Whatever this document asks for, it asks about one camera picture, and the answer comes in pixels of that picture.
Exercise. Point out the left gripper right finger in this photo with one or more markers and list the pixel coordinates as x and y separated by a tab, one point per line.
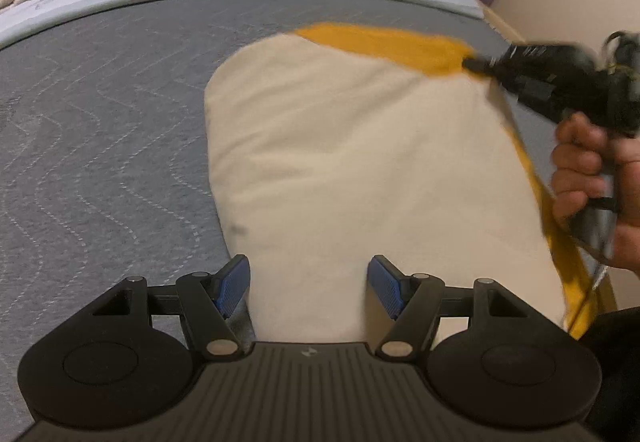
412	302

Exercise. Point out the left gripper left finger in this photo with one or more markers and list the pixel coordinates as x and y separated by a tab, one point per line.
207	302

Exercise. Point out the beige and mustard hooded jacket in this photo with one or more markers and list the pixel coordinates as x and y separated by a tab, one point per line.
335	143

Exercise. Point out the person's right hand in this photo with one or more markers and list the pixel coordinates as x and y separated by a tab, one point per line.
583	150

